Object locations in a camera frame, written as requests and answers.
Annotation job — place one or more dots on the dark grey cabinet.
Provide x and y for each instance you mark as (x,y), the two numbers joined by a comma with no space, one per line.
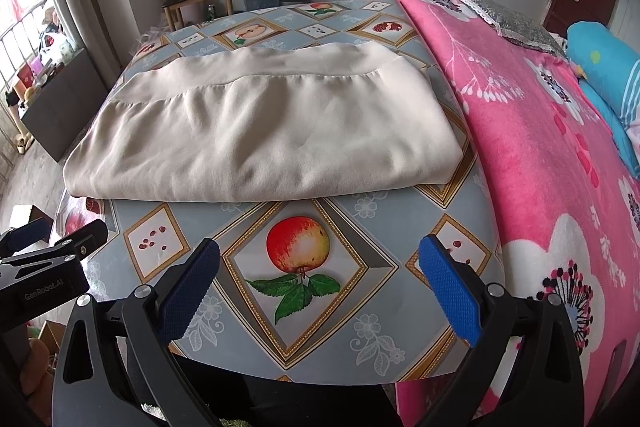
(65,107)

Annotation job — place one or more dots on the fruit print tablecloth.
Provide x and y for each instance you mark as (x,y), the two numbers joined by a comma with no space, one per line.
(380,267)

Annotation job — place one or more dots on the pink floral blanket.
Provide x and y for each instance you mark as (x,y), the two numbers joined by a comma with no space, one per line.
(530,147)

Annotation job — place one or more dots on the silver lace-edged cushion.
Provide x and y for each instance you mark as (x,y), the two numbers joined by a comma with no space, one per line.
(520,22)

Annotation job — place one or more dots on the blue pillow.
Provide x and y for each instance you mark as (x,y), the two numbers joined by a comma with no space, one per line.
(605,77)

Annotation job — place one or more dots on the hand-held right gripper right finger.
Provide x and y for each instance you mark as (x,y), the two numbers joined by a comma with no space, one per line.
(452,292)

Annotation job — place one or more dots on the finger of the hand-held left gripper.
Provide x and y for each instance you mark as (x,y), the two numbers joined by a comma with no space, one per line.
(80,239)
(22,234)

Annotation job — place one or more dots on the beige zip jacket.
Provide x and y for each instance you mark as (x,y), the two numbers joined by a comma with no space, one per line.
(260,132)

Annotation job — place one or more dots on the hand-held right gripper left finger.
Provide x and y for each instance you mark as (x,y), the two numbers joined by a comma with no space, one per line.
(190,287)

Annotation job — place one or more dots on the white plastic bag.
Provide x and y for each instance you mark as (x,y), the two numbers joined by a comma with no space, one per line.
(57,47)

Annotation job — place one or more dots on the cardboard box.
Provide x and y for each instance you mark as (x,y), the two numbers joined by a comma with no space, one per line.
(50,337)

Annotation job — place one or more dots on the green can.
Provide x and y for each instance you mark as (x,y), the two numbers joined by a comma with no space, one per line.
(210,12)

